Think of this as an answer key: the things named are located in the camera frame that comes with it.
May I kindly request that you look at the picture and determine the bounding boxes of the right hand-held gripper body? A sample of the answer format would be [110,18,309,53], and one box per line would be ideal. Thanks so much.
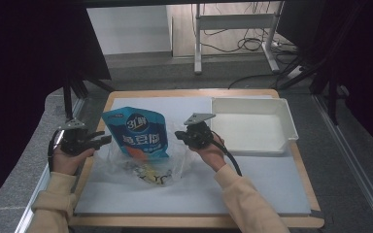
[183,112,217,150]

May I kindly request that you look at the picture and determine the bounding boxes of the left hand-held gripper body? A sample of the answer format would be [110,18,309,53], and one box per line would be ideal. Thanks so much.
[57,117,97,156]

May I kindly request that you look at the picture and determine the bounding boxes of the clear printed plastic bag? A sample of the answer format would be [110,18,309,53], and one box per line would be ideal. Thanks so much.
[90,120,198,189]

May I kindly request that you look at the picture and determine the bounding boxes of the blue snack pouch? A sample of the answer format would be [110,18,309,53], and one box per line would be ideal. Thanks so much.
[101,106,171,161]

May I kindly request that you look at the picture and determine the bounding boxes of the white plastic tray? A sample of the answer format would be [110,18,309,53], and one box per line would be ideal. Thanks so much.
[209,96,300,157]

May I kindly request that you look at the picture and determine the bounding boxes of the person's left hand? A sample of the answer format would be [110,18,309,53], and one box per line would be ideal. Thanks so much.
[51,146,96,177]

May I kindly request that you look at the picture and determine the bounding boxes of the person's right hand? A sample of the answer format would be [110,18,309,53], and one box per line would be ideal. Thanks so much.
[188,135,227,173]

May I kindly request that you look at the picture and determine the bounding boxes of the black tripod stand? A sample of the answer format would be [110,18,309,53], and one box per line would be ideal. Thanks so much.
[61,75,115,121]

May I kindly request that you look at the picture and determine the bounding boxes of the white foam board mat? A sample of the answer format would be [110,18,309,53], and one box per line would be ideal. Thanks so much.
[73,95,313,216]

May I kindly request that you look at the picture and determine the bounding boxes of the dark curtain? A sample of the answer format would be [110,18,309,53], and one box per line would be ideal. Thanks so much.
[276,0,373,159]
[0,0,113,217]

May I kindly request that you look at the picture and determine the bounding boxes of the white power strip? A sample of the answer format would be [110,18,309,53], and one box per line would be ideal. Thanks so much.
[286,63,306,81]

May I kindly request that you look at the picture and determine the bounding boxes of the black metal stand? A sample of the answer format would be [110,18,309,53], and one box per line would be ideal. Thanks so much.
[277,48,342,126]

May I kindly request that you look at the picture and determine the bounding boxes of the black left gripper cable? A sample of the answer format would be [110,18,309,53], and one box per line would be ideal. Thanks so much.
[47,128,66,173]

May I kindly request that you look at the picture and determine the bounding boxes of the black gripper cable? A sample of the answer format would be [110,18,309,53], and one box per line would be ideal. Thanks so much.
[210,130,244,178]
[47,128,66,173]

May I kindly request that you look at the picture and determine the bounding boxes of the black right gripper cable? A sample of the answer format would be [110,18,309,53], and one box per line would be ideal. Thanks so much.
[210,130,244,178]

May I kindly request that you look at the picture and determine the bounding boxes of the aluminium rail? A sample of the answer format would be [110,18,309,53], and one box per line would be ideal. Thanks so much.
[14,96,85,233]
[313,94,373,233]

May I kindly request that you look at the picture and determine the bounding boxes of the long black floor cable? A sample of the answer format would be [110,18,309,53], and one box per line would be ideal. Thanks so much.
[227,73,281,90]

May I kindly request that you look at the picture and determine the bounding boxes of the bundle of black floor cables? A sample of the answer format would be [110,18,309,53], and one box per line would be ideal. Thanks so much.
[203,28,299,54]

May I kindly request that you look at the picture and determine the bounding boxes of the white metal desk frame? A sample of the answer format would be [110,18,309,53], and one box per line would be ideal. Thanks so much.
[192,1,285,76]

